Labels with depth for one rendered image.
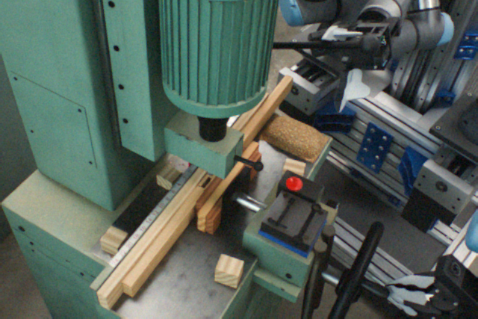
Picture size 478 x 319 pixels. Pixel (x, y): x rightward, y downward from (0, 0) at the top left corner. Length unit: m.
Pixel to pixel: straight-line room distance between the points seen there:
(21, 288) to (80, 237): 0.93
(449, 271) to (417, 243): 1.08
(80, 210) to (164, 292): 0.33
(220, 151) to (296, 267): 0.25
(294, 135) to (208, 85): 0.44
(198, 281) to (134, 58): 0.42
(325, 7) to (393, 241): 0.90
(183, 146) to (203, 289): 0.27
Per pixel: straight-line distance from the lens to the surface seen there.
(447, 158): 1.53
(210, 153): 0.99
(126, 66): 0.91
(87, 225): 1.22
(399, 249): 1.98
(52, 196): 1.28
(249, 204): 1.04
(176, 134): 1.01
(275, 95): 1.28
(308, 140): 1.21
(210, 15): 0.73
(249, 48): 0.78
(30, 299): 2.08
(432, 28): 1.28
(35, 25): 0.95
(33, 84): 1.07
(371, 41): 0.90
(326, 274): 1.14
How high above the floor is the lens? 1.81
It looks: 47 degrees down
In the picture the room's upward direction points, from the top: 6 degrees clockwise
